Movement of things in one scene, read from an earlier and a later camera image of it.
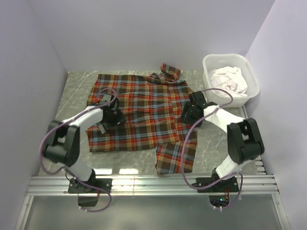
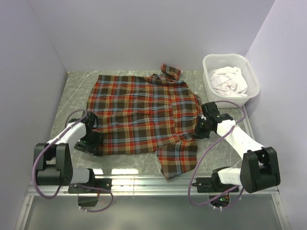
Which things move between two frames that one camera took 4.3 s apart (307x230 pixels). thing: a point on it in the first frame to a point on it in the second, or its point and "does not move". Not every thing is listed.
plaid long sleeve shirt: [153, 105] does not move
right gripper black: [188, 108] to [198, 133]
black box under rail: [87, 201] does not move
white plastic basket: [233, 72] does not move
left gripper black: [118, 118] to [98, 139]
